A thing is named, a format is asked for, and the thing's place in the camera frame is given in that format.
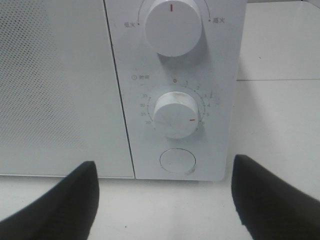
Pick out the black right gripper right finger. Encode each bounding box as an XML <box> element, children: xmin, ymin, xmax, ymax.
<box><xmin>231</xmin><ymin>154</ymin><xmax>320</xmax><ymax>240</ymax></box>

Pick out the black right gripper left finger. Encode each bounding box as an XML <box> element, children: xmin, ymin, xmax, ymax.
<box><xmin>0</xmin><ymin>161</ymin><xmax>100</xmax><ymax>240</ymax></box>

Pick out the round white door button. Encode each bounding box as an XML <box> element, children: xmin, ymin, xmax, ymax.
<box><xmin>159</xmin><ymin>148</ymin><xmax>196</xmax><ymax>174</ymax></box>

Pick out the white timer knob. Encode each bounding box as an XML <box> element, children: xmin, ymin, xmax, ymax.
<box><xmin>153</xmin><ymin>91</ymin><xmax>199</xmax><ymax>140</ymax></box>

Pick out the white microwave oven body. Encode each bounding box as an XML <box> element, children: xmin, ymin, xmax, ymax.
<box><xmin>105</xmin><ymin>0</ymin><xmax>247</xmax><ymax>181</ymax></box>

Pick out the upper white power knob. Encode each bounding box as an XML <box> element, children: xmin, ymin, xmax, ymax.
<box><xmin>144</xmin><ymin>0</ymin><xmax>202</xmax><ymax>57</ymax></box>

